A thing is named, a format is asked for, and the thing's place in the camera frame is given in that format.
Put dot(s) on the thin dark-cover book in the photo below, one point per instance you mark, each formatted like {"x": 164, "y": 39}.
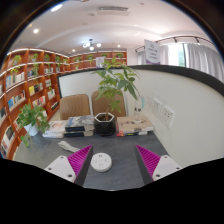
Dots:
{"x": 78, "y": 134}

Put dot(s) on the round white power strip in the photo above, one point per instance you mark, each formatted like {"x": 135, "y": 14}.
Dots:
{"x": 101, "y": 162}

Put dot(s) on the orange bookshelf unit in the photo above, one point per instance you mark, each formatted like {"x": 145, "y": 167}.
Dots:
{"x": 20, "y": 83}

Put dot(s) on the clear acrylic sign stand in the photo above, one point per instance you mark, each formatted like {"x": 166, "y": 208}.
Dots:
{"x": 139, "y": 110}

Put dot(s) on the white wall socket panel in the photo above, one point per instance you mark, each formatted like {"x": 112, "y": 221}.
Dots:
{"x": 167, "y": 116}
{"x": 157, "y": 107}

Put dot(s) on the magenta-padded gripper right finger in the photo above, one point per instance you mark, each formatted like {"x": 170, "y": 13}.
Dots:
{"x": 165, "y": 166}

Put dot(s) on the leafy plant in white pot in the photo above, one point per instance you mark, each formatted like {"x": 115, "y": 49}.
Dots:
{"x": 31, "y": 120}

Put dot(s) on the red-spine book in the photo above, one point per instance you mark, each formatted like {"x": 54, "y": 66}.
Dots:
{"x": 131, "y": 134}

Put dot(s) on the beige-cover book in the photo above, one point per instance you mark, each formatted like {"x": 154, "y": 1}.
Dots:
{"x": 135, "y": 124}

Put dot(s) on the white paper sign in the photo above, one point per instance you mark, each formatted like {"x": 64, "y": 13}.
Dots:
{"x": 152, "y": 50}

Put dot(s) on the small tree in black pot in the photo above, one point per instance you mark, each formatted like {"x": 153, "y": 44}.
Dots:
{"x": 105, "y": 124}

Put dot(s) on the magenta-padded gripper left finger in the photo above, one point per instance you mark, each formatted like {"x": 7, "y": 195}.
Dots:
{"x": 61, "y": 166}

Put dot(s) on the white curtain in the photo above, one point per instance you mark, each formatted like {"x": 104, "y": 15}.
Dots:
{"x": 203, "y": 60}

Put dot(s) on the ceiling air vent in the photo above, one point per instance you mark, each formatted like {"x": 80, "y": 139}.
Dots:
{"x": 113, "y": 10}

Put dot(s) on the multi-bulb ceiling lamp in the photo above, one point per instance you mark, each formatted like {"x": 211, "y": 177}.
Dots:
{"x": 91, "y": 45}

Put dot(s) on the tan padded chair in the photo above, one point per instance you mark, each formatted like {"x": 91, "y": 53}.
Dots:
{"x": 75, "y": 106}
{"x": 100, "y": 105}

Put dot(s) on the small white poster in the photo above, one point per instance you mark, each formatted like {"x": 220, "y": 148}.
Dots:
{"x": 100, "y": 61}

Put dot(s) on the white book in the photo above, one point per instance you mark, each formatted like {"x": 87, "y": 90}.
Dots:
{"x": 52, "y": 134}
{"x": 57, "y": 126}

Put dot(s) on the dark metal rail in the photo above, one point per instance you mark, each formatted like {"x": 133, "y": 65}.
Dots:
{"x": 186, "y": 37}

